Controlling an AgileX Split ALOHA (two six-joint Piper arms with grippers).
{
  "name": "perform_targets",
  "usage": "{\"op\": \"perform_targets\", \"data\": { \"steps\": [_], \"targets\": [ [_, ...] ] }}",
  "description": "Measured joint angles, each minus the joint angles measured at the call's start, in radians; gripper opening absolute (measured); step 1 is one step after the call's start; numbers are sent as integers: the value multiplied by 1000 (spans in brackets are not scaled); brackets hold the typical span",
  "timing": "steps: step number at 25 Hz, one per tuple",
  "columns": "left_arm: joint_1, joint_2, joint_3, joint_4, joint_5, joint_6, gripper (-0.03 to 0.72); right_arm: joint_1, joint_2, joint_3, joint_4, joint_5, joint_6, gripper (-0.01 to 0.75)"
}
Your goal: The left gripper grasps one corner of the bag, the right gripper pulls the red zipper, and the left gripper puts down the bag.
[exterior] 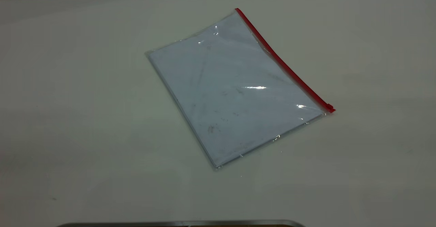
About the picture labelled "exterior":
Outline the clear plastic bag red zipper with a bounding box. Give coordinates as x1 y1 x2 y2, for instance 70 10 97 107
145 7 336 171

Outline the grey metal bar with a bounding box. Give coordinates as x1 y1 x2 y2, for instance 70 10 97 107
56 220 306 227

